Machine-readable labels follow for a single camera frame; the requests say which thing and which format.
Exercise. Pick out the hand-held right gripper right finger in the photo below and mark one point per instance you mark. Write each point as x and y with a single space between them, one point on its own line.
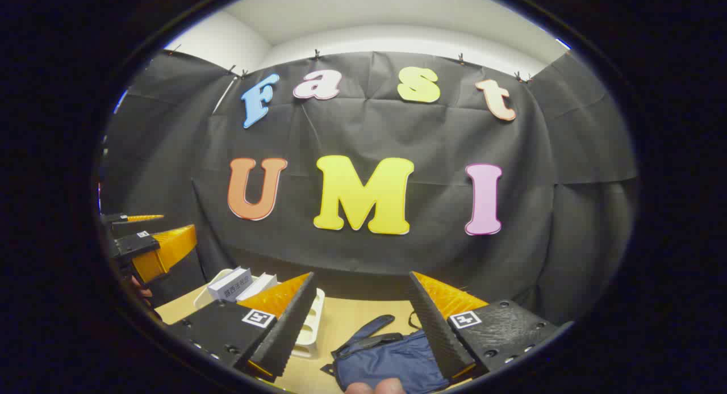
437 331

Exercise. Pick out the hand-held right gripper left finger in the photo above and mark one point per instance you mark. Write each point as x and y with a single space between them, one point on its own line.
284 337

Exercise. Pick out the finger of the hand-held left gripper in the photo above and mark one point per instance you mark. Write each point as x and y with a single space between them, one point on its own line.
136 218
167 246

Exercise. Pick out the white bookshelf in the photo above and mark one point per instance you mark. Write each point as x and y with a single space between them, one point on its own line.
311 326

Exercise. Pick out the blue schoolbag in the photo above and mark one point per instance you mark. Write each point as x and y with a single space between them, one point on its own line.
392 363

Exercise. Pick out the grey printed book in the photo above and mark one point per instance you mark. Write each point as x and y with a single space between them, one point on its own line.
229 284

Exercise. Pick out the black backdrop cloth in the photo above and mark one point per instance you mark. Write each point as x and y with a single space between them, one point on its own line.
397 138

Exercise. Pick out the row of black cloth clips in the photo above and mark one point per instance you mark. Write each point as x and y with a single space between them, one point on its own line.
316 54

